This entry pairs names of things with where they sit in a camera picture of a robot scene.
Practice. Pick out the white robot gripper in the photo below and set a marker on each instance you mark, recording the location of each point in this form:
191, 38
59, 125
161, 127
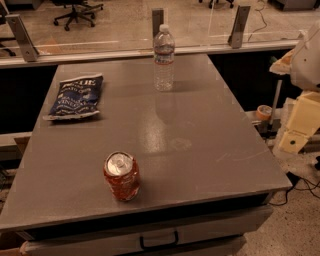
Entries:
309, 65

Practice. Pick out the clear plastic water bottle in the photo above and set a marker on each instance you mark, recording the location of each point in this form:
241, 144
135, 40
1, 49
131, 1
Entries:
164, 52

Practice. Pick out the grey pole with green tip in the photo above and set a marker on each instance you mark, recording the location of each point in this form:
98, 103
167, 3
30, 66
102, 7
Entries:
279, 79

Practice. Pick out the grey table drawer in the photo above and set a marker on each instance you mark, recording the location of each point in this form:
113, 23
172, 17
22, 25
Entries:
218, 234

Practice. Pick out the orange soda can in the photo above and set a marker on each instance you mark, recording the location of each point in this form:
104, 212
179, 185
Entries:
121, 171

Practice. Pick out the blue chip bag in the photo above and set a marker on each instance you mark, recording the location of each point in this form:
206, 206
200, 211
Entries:
77, 98

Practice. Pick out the black office chair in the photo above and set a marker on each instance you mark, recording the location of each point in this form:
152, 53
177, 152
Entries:
80, 9

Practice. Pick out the right metal bracket post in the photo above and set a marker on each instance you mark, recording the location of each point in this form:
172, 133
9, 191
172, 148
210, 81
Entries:
236, 37

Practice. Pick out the metal bracket post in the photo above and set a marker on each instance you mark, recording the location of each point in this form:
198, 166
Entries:
157, 20
27, 48
236, 37

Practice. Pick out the middle metal bracket post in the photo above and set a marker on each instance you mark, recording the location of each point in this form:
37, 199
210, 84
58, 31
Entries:
157, 20

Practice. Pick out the black drawer handle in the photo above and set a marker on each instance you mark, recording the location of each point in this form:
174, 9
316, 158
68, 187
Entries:
158, 241

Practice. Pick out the left metal bracket post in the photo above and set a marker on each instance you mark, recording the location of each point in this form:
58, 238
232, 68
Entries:
27, 48

